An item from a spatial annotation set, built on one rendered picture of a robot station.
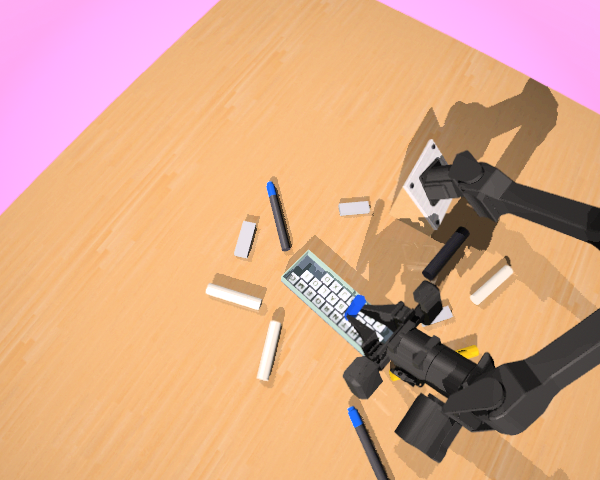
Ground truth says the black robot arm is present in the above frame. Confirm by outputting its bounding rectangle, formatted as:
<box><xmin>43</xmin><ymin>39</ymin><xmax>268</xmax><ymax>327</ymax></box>
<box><xmin>394</xmin><ymin>151</ymin><xmax>600</xmax><ymax>464</ymax></box>

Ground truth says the white keyboard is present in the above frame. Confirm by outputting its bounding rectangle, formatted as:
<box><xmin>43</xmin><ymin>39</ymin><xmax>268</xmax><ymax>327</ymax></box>
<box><xmin>281</xmin><ymin>249</ymin><xmax>393</xmax><ymax>356</ymax></box>

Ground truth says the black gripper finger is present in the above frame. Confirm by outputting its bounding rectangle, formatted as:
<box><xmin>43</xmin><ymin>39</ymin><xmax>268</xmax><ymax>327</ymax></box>
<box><xmin>346</xmin><ymin>315</ymin><xmax>379</xmax><ymax>358</ymax></box>
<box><xmin>360</xmin><ymin>301</ymin><xmax>405</xmax><ymax>333</ymax></box>

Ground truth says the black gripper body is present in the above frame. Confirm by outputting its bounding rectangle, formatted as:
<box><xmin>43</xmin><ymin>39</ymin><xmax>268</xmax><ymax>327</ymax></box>
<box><xmin>343</xmin><ymin>281</ymin><xmax>448</xmax><ymax>400</ymax></box>

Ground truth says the yellow cylinder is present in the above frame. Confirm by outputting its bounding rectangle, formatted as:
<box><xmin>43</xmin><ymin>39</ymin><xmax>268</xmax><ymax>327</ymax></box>
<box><xmin>389</xmin><ymin>345</ymin><xmax>479</xmax><ymax>381</ymax></box>

